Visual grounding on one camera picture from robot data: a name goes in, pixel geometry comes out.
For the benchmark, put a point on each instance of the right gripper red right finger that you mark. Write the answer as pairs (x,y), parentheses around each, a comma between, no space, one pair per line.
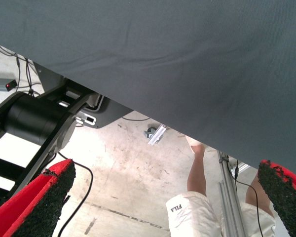
(286,202)

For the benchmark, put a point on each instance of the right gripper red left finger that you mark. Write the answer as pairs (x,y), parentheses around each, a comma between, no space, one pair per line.
(27,209)

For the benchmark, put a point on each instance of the person bare leg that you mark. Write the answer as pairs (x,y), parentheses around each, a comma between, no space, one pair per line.
(257,195)
(197,172)

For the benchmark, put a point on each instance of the white FILA shorts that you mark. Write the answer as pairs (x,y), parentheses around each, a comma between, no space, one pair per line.
(195,217)

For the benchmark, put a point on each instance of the white sock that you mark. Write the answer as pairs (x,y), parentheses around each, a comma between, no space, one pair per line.
(195,142)

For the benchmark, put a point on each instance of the small black box red light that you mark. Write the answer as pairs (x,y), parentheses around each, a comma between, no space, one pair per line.
(11,85)

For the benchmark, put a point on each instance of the grey caster wheel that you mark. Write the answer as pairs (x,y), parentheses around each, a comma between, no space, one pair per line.
(149,134)

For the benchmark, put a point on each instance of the short aluminium profile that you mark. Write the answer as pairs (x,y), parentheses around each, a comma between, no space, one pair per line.
(159,134)

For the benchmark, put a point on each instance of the dark grey table cloth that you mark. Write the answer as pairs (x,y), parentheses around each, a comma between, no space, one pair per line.
(162,49)

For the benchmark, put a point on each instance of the long aluminium profile post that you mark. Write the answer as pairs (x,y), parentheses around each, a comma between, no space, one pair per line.
(230,205)

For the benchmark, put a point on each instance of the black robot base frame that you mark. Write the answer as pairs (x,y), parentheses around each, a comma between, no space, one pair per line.
(34,116)

